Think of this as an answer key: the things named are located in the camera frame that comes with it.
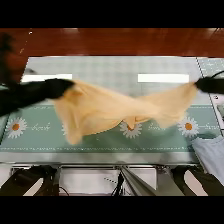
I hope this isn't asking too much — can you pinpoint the orange T-shirt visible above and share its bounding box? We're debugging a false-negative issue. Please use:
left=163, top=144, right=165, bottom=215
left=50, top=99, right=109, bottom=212
left=51, top=79, right=199, bottom=146

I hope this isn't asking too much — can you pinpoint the light blue garment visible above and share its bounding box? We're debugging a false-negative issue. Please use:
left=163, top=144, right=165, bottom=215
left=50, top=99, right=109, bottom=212
left=191, top=134, right=224, bottom=186

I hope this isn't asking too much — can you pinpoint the silver frame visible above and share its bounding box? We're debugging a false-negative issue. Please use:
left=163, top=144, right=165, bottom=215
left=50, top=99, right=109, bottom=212
left=0, top=161, right=224, bottom=197

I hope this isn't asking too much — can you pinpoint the black cable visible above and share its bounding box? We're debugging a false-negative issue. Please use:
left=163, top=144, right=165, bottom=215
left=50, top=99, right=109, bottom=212
left=110, top=171, right=126, bottom=197

